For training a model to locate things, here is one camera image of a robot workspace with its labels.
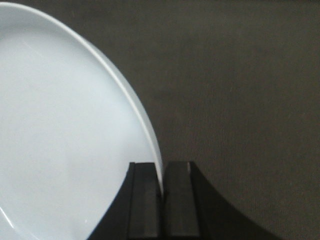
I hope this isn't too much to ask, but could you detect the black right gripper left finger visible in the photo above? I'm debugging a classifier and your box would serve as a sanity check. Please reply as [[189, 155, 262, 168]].
[[88, 162, 162, 240]]

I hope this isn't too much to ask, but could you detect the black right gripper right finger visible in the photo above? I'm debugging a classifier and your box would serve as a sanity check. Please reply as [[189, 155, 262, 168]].
[[163, 161, 278, 240]]

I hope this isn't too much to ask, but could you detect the light blue tray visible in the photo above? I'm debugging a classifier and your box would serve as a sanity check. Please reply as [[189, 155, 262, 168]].
[[0, 2, 163, 240]]

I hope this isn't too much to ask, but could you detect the dark grey fabric mat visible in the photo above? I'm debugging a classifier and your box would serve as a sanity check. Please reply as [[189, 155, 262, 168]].
[[23, 0, 320, 240]]

